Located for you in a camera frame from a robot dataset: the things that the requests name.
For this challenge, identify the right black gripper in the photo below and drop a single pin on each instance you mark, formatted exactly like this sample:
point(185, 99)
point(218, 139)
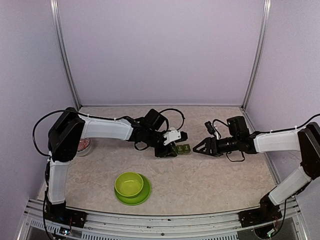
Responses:
point(210, 141)

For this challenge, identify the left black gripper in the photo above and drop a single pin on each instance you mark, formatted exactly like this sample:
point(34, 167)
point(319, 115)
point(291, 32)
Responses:
point(166, 152)

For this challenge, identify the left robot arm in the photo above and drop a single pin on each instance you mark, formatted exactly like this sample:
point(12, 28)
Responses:
point(72, 126)

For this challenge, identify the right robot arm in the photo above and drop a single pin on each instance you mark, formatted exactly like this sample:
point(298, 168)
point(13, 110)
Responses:
point(304, 138)

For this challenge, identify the green bowl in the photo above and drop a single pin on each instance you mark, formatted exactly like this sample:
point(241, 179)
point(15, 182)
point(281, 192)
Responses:
point(129, 184)

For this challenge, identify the green plate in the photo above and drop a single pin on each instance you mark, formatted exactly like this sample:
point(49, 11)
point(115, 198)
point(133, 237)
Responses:
point(140, 198)

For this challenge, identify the red patterned white bowl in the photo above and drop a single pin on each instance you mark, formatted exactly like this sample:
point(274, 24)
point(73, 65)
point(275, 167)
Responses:
point(84, 147)

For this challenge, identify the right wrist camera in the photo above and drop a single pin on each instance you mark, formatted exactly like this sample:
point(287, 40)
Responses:
point(212, 130)

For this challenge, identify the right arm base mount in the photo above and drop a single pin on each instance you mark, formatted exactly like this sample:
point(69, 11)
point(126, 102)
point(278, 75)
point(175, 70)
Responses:
point(256, 216)

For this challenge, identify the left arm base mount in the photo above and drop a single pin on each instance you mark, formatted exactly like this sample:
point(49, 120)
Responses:
point(68, 217)

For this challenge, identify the left aluminium frame post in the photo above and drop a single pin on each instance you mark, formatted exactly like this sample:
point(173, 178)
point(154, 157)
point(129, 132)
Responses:
point(54, 5)

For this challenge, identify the aluminium frame post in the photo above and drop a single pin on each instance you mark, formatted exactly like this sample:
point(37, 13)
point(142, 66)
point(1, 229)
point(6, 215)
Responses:
point(54, 5)
point(258, 53)

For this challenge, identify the aluminium front rail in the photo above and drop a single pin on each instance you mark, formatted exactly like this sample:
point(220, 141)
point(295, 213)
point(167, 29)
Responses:
point(115, 226)

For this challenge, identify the right aluminium frame post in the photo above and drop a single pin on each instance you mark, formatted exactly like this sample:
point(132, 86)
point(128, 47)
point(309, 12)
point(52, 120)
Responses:
point(258, 53)

